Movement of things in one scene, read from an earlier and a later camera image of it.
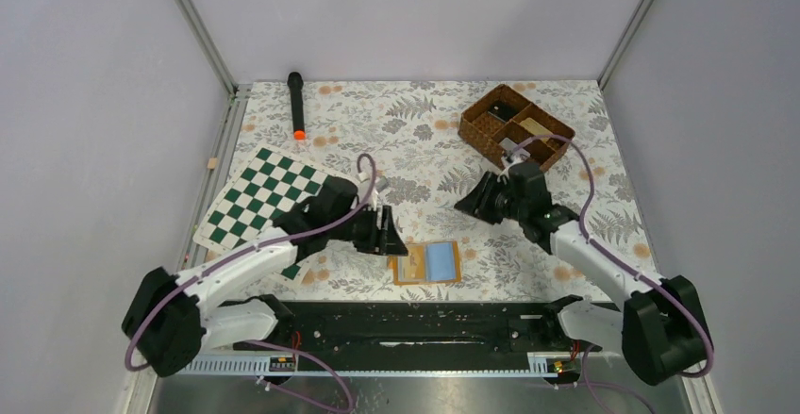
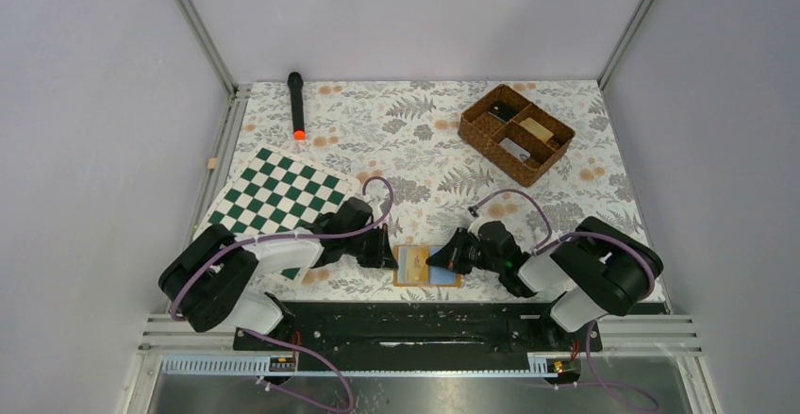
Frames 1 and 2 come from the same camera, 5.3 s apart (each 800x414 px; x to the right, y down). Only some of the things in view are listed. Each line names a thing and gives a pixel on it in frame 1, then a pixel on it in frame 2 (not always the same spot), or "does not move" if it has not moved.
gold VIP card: [414, 263] does not move
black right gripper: [478, 201] → [452, 255]
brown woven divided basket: [506, 124] does not move
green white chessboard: [271, 184] does not move
